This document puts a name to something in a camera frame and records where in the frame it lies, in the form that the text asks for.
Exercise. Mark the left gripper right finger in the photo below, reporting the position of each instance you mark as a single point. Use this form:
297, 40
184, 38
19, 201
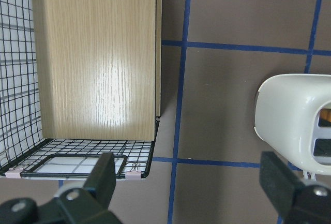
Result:
295, 199

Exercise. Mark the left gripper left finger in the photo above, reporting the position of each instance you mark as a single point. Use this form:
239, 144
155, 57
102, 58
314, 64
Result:
88, 203

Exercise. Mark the white two-slot toaster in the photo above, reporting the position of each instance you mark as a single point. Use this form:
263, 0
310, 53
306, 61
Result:
286, 116

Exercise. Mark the bread slice in toaster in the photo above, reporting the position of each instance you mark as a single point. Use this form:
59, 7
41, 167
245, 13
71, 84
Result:
325, 114

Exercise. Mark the wire basket with wooden shelf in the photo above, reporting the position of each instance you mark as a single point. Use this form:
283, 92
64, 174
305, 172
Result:
79, 78

